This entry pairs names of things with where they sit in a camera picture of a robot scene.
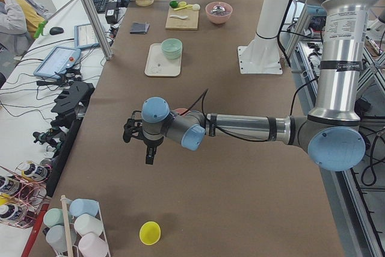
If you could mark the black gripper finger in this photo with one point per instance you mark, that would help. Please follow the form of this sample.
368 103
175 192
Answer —
150 154

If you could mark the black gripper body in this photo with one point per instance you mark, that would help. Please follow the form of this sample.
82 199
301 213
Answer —
151 142

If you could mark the small pink bowl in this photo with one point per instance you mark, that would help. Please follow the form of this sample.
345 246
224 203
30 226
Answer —
181 111

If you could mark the white ceramic spoon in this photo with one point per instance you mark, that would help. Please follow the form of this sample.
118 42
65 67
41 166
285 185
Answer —
175 16

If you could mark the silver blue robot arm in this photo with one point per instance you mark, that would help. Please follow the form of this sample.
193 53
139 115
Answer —
330 131

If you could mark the mint green bowl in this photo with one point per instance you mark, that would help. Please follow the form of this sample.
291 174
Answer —
171 48

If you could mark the large pink bowl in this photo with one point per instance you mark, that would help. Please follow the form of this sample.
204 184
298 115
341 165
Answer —
218 19

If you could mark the cream rectangular tray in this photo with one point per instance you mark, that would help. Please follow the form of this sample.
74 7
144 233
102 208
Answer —
158 65

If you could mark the black tool holder rack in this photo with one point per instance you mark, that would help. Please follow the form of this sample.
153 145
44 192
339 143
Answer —
65 104

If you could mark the yellow plastic cup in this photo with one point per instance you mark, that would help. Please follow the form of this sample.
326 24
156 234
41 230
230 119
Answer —
150 233

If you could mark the blue plastic cup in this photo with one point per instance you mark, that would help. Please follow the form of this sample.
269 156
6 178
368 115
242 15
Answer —
83 206

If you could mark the white plastic cup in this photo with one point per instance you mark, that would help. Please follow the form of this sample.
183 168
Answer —
85 224

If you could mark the grey folded cloth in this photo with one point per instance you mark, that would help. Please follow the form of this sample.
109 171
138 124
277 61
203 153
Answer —
139 28

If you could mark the blue teach pendant tablet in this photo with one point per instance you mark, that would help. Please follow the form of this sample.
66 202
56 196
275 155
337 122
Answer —
57 62

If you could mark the pink plastic cup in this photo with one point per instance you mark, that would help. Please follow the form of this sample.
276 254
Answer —
92 245

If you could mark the green plastic cup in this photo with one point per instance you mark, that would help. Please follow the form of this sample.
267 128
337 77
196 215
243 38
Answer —
53 217

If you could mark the wooden cutting board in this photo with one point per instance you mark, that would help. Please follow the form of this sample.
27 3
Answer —
191 24

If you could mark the black computer mouse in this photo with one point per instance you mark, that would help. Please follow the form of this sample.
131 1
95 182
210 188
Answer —
56 30

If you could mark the grey plastic cup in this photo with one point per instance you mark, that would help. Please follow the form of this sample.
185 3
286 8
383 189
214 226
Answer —
56 238

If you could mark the green lime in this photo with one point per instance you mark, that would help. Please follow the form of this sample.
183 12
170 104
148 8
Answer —
174 4

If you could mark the metal ladle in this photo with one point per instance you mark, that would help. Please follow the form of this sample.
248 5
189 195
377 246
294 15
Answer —
218 10

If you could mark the seated person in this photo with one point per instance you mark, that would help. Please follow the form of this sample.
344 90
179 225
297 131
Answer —
20 20

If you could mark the white wire cup rack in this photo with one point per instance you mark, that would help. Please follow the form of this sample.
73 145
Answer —
72 237

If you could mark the copper wire bottle basket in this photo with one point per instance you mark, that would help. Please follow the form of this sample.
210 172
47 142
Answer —
23 192

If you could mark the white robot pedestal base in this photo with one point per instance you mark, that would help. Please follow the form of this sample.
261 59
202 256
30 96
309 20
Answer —
262 55

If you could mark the aluminium frame post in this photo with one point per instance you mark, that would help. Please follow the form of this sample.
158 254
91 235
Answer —
97 27

